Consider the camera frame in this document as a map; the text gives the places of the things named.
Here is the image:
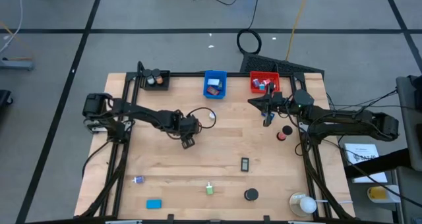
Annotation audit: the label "black round puck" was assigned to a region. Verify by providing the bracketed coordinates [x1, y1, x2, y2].
[244, 188, 259, 202]

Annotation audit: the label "white paper booklet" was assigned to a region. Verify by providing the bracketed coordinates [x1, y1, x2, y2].
[344, 143, 389, 184]

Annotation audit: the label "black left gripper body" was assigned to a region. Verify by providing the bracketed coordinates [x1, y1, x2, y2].
[177, 115, 201, 138]

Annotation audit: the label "orange sand hourglass black caps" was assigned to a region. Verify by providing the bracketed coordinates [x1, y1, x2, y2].
[152, 68, 164, 86]

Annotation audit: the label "yellow hanging cable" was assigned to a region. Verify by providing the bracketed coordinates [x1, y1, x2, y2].
[285, 0, 312, 62]

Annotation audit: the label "yellow white container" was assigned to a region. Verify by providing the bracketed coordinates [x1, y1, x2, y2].
[367, 184, 402, 204]

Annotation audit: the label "white light bulb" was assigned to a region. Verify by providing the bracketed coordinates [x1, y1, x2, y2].
[299, 196, 318, 215]

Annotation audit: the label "black grille mat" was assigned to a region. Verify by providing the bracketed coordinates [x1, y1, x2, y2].
[239, 51, 326, 78]

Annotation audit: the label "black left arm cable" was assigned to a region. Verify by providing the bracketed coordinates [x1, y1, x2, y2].
[186, 107, 217, 130]

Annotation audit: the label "grey floor stand base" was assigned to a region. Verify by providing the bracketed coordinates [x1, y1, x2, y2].
[0, 57, 36, 72]

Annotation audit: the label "red plastic bin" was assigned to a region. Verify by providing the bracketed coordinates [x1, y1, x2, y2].
[249, 70, 281, 94]

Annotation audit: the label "black aluminium table frame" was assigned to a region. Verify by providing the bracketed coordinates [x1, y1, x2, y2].
[78, 70, 356, 224]

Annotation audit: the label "grey equipment cabinet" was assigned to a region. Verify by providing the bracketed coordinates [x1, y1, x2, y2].
[394, 74, 422, 224]

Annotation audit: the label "red sand hourglass black caps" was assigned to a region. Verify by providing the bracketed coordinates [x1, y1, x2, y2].
[276, 125, 293, 142]

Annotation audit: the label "white floor cable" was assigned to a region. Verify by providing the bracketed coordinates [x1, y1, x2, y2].
[0, 0, 24, 53]

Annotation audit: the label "black diagonal beam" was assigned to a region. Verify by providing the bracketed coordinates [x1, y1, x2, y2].
[344, 147, 413, 179]

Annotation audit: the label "coiled black floor cable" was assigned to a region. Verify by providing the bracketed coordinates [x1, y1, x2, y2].
[236, 0, 263, 55]

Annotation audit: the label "black cable bundle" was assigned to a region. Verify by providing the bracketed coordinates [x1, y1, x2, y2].
[324, 88, 400, 123]

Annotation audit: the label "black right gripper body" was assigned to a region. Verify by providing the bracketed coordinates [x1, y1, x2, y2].
[262, 92, 293, 128]

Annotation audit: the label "black plastic basket tray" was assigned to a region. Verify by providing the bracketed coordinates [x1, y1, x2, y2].
[142, 70, 171, 92]

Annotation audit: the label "black object at floor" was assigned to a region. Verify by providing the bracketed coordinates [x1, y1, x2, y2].
[0, 90, 14, 111]

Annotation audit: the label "blue plastic bin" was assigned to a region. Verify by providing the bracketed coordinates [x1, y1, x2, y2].
[203, 69, 228, 99]

